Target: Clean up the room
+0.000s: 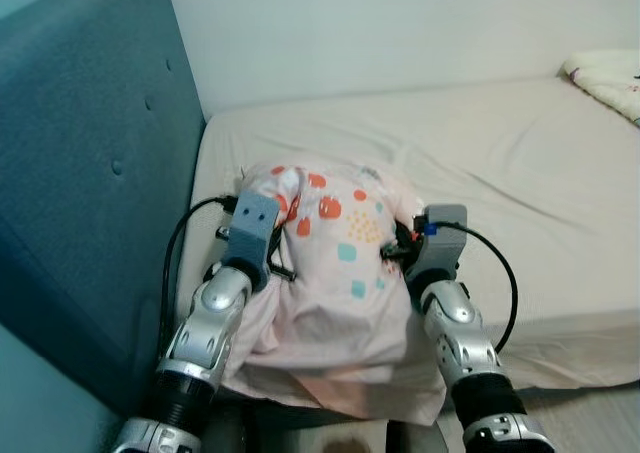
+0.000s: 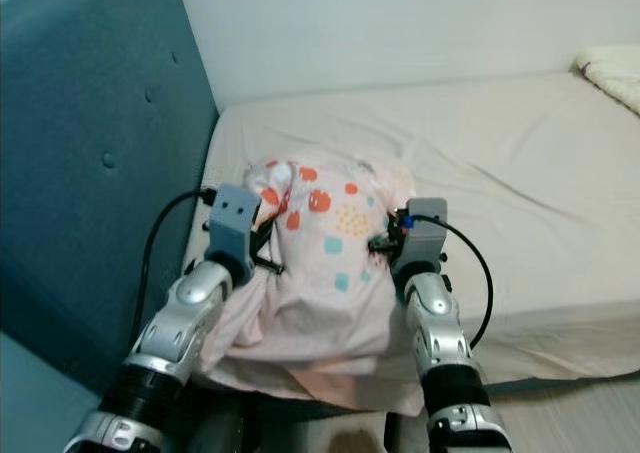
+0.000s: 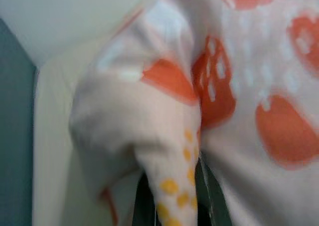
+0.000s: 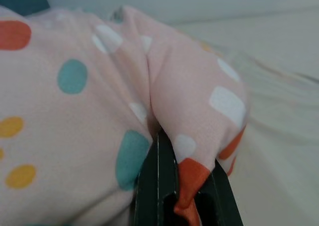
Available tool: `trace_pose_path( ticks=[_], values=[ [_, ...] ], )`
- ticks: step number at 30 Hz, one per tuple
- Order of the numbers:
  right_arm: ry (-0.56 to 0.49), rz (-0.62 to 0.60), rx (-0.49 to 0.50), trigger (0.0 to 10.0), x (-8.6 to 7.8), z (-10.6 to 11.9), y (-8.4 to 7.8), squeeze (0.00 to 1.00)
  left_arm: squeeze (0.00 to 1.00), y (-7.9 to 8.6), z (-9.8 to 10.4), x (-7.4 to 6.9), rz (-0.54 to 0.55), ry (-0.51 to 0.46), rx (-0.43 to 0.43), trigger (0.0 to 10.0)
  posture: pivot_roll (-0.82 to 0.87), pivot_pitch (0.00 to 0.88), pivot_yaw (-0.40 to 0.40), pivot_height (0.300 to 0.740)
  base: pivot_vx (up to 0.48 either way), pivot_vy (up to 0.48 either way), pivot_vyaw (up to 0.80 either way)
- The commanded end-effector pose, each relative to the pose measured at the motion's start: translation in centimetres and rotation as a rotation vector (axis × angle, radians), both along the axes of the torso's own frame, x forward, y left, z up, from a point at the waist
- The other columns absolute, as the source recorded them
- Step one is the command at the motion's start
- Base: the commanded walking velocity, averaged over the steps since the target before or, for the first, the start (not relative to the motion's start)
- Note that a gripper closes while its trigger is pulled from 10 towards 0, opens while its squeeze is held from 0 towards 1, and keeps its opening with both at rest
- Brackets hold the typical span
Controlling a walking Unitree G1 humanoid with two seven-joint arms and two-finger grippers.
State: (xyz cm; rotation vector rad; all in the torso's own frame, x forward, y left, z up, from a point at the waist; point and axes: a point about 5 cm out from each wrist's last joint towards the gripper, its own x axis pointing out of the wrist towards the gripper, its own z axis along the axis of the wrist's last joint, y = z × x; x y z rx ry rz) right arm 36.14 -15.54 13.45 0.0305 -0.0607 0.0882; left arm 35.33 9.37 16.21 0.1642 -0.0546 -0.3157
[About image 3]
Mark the pink pillow with coloured spots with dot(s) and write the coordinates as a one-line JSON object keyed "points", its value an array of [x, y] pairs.
{"points": [[249, 73]]}

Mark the beige sheeted bed mattress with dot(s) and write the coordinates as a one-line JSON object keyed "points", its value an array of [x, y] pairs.
{"points": [[52, 111]]}

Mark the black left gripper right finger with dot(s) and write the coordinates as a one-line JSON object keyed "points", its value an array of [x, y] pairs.
{"points": [[211, 206]]}

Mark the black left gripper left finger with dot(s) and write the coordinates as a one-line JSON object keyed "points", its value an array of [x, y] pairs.
{"points": [[145, 206]]}

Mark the teal upholstered headboard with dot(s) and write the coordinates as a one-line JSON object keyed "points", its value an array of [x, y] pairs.
{"points": [[15, 123]]}

